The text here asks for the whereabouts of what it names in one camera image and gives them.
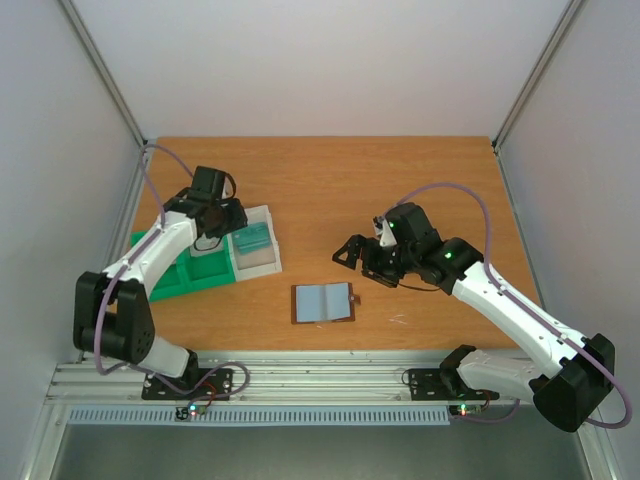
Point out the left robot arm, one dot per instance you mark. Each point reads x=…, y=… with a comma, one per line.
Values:
x=112, y=313

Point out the left aluminium frame post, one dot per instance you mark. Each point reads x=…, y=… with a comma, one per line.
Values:
x=96, y=59

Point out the teal card stack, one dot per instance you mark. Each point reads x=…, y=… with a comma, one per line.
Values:
x=252, y=238

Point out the white plastic bin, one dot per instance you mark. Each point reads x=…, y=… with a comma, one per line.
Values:
x=260, y=263

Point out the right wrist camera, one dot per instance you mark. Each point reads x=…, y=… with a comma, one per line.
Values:
x=384, y=233

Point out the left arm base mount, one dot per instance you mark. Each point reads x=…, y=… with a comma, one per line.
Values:
x=215, y=382

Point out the right aluminium frame post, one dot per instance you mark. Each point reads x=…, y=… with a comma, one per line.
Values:
x=559, y=33

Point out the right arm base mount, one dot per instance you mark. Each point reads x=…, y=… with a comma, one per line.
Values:
x=425, y=384

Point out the aluminium frame post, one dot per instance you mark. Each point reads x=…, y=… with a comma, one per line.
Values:
x=96, y=59
x=559, y=33

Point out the brown leather card holder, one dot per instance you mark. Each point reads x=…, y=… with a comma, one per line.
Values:
x=323, y=303

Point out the aluminium front rail frame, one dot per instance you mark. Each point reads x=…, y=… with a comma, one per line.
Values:
x=341, y=377

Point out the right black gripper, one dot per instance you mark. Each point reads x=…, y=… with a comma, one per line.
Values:
x=373, y=257

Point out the green two-compartment bin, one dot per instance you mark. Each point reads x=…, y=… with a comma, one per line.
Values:
x=196, y=270

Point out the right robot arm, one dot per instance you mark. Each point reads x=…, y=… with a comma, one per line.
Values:
x=566, y=374

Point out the grey slotted cable duct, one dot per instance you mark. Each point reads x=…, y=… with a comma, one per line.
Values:
x=261, y=416

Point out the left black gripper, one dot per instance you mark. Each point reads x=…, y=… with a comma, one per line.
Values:
x=240, y=221

